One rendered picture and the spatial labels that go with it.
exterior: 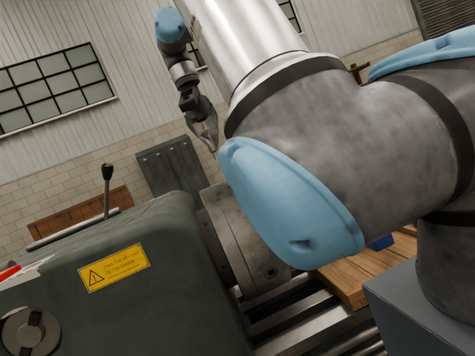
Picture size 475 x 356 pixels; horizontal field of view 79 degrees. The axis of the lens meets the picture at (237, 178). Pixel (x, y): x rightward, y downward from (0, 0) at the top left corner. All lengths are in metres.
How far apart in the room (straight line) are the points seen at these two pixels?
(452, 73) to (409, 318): 0.22
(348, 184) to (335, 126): 0.04
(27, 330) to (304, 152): 0.56
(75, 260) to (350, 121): 0.49
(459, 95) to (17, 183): 7.86
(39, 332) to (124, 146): 6.85
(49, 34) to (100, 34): 1.04
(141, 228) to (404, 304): 0.40
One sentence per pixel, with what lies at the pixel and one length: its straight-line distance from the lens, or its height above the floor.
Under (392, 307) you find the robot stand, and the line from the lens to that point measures 0.37.
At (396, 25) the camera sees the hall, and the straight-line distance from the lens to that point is 10.98.
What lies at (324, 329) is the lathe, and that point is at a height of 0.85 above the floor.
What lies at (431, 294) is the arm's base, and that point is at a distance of 0.35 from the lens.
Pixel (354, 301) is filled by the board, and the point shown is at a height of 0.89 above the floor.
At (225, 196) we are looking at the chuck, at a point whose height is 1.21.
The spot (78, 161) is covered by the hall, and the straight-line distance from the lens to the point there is 7.53.
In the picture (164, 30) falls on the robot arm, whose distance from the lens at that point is 0.79.
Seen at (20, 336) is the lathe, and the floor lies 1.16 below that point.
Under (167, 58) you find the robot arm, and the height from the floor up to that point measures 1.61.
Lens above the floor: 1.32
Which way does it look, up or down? 6 degrees down
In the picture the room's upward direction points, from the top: 23 degrees counter-clockwise
